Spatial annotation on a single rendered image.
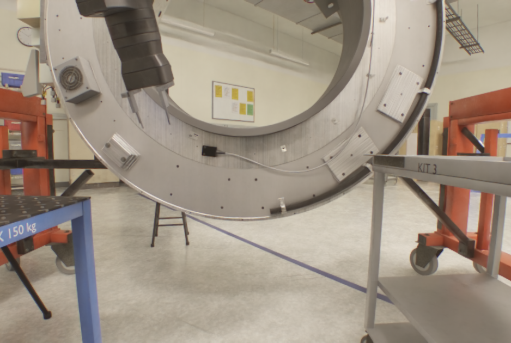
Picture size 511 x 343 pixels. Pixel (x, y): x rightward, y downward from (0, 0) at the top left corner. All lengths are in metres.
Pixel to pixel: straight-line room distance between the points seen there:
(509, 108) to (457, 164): 0.89
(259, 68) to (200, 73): 1.86
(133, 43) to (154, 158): 0.58
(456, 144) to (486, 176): 1.15
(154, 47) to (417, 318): 0.80
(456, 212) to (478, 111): 0.52
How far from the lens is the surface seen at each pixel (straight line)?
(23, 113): 1.66
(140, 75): 0.49
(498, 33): 10.05
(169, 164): 0.97
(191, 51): 6.95
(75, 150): 5.35
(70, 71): 1.08
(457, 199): 1.71
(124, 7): 0.45
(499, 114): 1.49
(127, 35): 0.47
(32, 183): 1.76
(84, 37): 1.16
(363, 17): 1.03
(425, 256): 1.79
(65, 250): 1.82
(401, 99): 1.05
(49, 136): 1.78
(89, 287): 0.70
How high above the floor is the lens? 0.70
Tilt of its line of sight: 5 degrees down
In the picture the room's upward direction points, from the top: straight up
